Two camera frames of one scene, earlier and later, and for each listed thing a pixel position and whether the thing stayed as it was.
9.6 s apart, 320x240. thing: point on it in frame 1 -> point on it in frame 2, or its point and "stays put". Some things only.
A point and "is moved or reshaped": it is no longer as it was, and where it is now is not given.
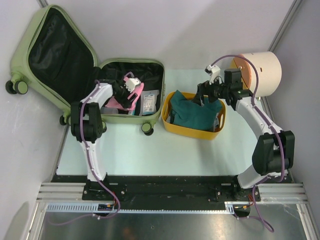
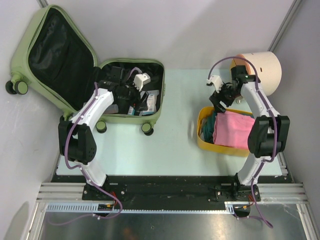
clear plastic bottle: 104,110 stays put
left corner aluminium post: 42,2 stays put
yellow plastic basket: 185,132 -> 225,132
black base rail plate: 164,188 stays put
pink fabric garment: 132,97 is moved or reshaped
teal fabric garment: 186,112 -> 208,126
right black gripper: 203,89 -> 216,98
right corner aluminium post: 284,26 stays put
